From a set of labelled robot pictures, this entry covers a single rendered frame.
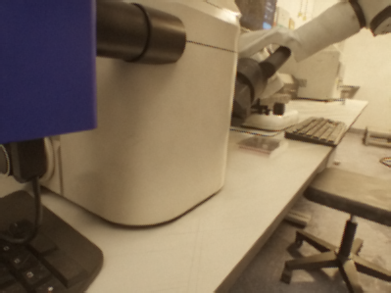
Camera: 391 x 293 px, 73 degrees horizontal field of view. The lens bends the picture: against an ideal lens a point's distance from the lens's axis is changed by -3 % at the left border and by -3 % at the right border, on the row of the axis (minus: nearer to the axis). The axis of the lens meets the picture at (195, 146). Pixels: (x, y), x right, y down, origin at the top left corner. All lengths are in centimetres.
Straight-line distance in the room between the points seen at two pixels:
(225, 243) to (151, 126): 13
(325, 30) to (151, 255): 52
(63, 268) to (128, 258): 6
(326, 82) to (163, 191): 236
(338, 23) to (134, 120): 47
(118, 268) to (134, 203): 6
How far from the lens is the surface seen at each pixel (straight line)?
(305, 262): 145
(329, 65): 257
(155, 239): 28
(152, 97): 25
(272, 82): 63
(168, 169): 27
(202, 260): 26
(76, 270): 23
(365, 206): 121
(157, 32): 22
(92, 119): 17
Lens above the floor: 91
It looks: 15 degrees down
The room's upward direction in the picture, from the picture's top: 4 degrees clockwise
